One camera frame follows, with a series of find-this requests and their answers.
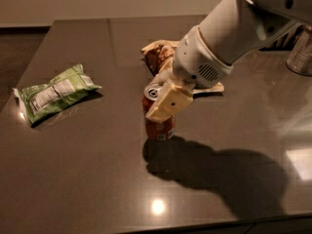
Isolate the red coke can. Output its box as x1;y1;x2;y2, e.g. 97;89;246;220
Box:
141;84;175;141

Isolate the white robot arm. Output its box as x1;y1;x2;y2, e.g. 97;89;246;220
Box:
146;0;312;123

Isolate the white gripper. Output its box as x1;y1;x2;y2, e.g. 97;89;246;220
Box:
145;26;233;123

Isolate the black wire basket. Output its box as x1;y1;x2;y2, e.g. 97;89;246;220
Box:
261;25;303;51

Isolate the green chip bag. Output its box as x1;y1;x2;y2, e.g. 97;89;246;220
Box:
13;64;100;126

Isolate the brown chip bag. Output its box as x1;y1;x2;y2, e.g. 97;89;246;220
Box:
141;40;224;95

